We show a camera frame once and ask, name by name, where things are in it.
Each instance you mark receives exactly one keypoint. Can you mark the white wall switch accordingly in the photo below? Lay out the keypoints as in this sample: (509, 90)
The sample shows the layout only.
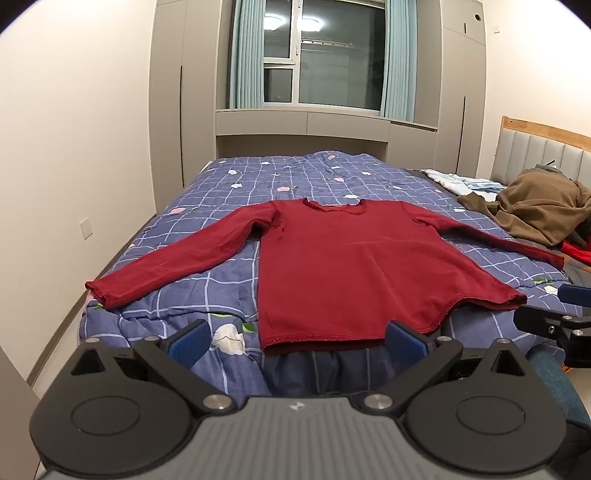
(86, 228)

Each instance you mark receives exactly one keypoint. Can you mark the light blue curtain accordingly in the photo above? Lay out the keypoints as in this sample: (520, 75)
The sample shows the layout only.
(399, 60)
(247, 50)

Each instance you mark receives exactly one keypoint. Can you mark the bright red cloth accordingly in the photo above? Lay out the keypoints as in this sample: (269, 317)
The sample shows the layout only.
(577, 253)

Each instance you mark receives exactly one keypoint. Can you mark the window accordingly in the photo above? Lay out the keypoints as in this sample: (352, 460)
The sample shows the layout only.
(339, 55)

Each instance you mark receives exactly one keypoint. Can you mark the dark red long-sleeve shirt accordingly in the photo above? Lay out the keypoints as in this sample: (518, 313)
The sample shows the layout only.
(346, 267)

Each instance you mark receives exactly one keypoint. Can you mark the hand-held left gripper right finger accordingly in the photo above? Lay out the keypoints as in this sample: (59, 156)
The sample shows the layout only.
(408, 344)

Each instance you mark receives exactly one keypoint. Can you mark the grey window cabinet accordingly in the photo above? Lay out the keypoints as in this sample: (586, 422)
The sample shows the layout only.
(323, 122)

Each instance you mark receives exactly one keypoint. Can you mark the teal cloth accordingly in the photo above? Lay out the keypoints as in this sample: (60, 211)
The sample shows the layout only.
(561, 387)

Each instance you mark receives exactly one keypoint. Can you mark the grey padded wooden headboard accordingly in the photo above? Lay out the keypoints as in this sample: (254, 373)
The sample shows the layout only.
(531, 147)

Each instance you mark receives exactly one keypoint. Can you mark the blue plaid floral quilt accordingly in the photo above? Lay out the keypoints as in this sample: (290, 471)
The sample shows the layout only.
(231, 194)

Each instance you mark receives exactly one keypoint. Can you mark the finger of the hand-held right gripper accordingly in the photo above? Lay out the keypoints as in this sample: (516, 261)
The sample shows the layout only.
(540, 321)
(576, 297)

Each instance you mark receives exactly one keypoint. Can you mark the light blue patterned cloth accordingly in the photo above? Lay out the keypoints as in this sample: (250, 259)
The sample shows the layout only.
(455, 182)

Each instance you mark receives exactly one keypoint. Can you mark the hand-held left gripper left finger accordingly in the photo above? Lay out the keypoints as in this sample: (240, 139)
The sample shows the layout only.
(189, 344)

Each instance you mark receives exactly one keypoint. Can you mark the dark blue cloth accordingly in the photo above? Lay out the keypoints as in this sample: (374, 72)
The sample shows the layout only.
(323, 371)

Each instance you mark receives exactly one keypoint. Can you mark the grey wardrobe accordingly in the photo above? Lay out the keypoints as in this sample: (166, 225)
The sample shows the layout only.
(457, 92)
(198, 92)

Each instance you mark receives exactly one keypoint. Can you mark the brown garment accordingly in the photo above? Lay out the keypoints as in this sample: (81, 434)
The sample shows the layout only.
(540, 203)

